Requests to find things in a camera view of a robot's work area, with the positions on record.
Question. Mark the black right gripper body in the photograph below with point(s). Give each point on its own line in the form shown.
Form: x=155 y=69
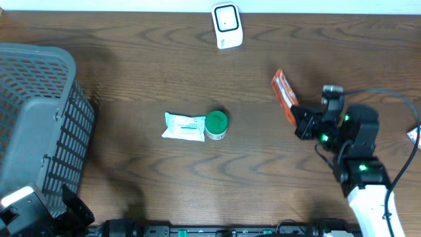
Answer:
x=316 y=128

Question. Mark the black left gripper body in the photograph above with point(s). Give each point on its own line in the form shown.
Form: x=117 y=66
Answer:
x=62 y=227

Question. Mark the red snack bar wrapper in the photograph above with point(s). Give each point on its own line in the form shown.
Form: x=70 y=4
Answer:
x=285 y=95

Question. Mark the green lid jar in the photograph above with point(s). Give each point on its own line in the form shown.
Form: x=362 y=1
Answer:
x=216 y=125

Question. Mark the teal wet wipes pack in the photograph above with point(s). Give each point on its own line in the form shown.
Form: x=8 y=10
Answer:
x=184 y=127

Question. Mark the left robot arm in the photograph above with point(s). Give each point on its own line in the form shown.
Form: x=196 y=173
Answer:
x=115 y=224

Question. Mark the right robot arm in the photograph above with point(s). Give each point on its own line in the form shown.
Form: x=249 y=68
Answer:
x=350 y=134

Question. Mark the white barcode scanner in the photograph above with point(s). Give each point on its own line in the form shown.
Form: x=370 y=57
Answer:
x=227 y=25

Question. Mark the grey plastic basket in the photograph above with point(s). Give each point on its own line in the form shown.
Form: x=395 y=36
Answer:
x=46 y=122

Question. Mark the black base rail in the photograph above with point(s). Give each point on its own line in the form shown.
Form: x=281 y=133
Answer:
x=166 y=231

